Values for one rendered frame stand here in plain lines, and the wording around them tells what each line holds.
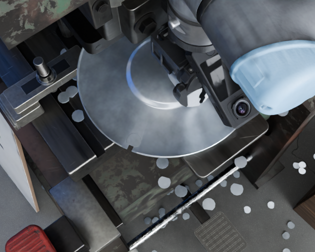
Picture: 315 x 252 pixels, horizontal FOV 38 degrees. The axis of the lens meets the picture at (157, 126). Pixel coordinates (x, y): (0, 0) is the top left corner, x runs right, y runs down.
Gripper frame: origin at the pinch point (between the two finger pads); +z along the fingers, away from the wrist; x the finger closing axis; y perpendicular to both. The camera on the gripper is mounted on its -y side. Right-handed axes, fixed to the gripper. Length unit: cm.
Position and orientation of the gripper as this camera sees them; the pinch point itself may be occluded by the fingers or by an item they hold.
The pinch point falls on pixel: (199, 102)
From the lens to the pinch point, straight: 70.3
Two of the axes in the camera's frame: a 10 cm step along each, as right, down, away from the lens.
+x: -8.0, 5.7, -1.9
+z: 0.2, 3.4, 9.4
